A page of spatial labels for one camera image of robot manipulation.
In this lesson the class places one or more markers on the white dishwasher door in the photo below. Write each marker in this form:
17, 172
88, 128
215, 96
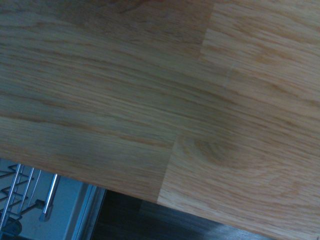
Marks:
65, 200

